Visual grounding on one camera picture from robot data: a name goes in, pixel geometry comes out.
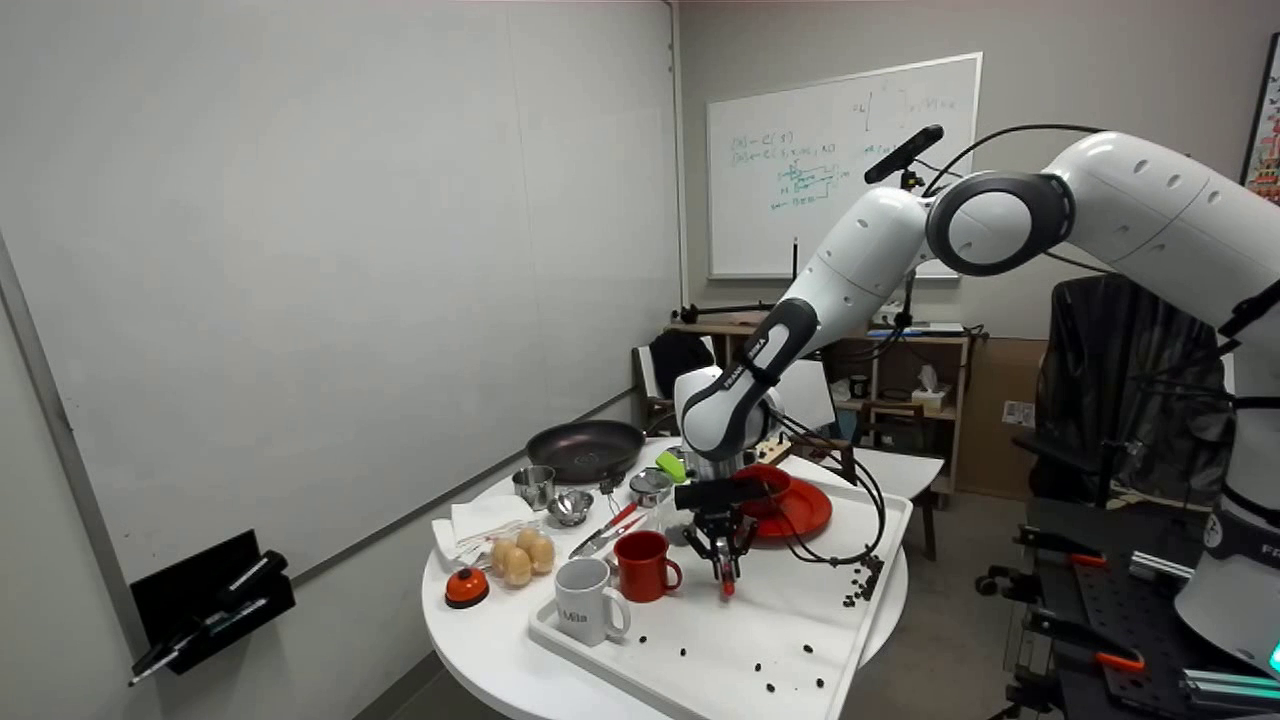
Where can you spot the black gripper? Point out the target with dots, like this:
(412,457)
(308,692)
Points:
(720,503)

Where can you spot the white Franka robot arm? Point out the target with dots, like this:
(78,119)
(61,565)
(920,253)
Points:
(864,265)

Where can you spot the red plate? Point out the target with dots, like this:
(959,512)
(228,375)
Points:
(797,512)

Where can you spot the red enamel mug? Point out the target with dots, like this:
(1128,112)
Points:
(646,565)

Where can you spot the green plastic toy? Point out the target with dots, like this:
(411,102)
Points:
(675,466)

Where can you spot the pile of coffee beans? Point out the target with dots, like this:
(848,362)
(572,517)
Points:
(864,581)

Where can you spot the white ceramic mug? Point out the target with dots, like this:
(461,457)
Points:
(581,603)

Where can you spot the black frying pan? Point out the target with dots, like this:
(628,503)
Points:
(586,449)

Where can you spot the black hanging jacket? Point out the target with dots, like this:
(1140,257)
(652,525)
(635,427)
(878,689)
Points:
(675,362)

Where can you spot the white side table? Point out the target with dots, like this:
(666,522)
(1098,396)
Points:
(897,475)

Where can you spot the small steel pot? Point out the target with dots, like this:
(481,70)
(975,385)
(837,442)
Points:
(528,485)

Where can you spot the black boom stand rod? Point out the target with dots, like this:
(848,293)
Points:
(720,312)

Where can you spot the white folded napkin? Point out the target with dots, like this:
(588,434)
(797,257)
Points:
(481,522)

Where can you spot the small orange round toy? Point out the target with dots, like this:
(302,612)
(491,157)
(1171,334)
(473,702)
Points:
(466,589)

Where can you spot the wooden shelf desk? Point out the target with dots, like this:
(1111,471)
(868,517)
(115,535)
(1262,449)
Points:
(932,385)

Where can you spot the brown cardboard box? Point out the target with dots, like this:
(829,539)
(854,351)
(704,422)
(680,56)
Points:
(1001,415)

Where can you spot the white whiteboard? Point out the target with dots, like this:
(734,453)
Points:
(786,162)

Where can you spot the black equipment cart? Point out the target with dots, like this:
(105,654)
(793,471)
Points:
(1106,627)

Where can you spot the black covered chair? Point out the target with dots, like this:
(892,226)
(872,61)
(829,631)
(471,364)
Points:
(1134,385)

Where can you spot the black stereo camera bar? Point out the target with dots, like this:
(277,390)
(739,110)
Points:
(901,153)

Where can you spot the black wall marker holder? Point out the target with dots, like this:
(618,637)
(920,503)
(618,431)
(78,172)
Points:
(201,603)

